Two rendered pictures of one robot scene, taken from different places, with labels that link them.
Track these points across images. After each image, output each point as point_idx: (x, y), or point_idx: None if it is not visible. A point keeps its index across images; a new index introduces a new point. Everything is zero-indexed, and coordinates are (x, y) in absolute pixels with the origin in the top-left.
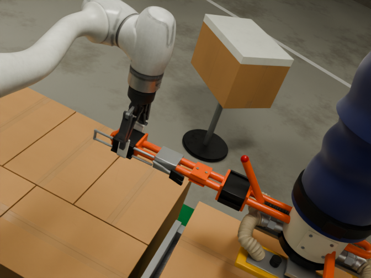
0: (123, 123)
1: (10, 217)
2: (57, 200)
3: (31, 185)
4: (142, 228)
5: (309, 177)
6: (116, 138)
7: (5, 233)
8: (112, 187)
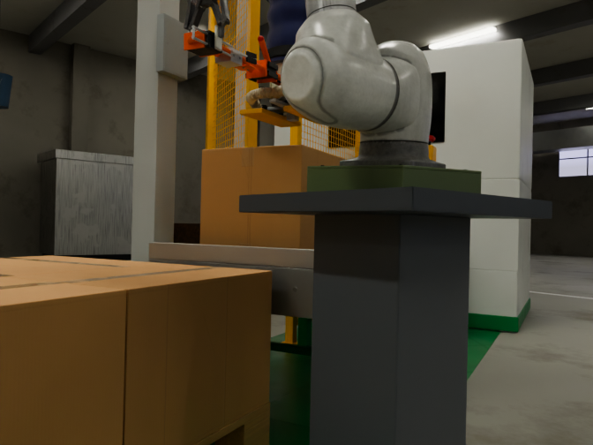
0: (224, 2)
1: (77, 281)
2: (57, 273)
3: (2, 277)
4: (142, 263)
5: (293, 33)
6: (225, 18)
7: (113, 282)
8: (52, 265)
